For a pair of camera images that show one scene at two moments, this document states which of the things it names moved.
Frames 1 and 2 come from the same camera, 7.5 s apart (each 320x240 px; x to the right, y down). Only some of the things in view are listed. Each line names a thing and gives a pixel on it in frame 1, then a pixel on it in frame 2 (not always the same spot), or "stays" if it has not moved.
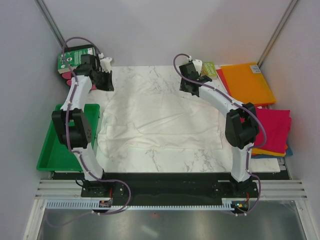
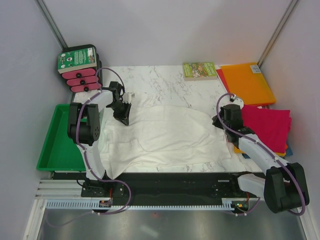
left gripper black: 109,85 to 124,117
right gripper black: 182,85 to 216,122
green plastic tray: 56,156 stays
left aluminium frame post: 50,22 stays
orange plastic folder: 246,84 stays
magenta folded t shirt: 277,123 stays
